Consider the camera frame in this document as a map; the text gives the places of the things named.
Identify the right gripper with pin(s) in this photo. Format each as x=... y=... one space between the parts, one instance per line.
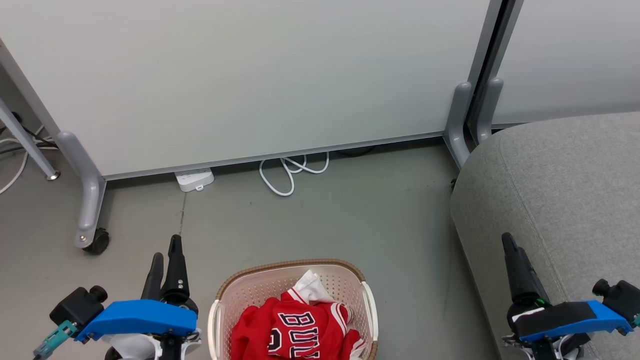
x=530 y=310

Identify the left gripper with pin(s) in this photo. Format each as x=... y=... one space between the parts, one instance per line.
x=182 y=304

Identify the red and white basketball jersey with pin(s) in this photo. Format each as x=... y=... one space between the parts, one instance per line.
x=295 y=330

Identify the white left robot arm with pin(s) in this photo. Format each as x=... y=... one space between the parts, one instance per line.
x=131 y=346

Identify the grey fabric sofa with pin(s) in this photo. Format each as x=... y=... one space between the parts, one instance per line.
x=575 y=190

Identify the black caster wheel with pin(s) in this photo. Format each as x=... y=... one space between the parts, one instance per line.
x=99 y=242

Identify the white power strip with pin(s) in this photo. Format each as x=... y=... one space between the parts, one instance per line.
x=194 y=179

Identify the grey partition foot with caster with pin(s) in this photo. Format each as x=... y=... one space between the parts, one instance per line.
x=90 y=195

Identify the beige plastic laundry basket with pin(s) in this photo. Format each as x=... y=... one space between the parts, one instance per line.
x=345 y=286

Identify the grey metal table leg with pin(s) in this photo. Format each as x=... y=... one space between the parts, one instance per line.
x=27 y=142

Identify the wide white partition panel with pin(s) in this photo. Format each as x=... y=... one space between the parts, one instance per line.
x=250 y=75

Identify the narrow white partition panel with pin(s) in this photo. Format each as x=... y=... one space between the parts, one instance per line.
x=575 y=55

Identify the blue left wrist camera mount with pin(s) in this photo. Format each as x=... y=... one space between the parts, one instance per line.
x=140 y=317

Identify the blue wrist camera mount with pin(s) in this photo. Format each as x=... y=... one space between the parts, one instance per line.
x=140 y=317
x=606 y=316

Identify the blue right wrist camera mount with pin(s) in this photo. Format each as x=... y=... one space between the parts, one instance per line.
x=606 y=316

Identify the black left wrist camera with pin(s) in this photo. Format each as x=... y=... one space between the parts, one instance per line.
x=77 y=305

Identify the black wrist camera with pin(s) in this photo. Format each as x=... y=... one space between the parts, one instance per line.
x=77 y=305
x=620 y=297

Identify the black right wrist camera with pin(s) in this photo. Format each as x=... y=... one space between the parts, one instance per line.
x=620 y=297

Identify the teal left camera connector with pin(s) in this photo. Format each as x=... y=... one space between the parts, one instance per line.
x=52 y=340

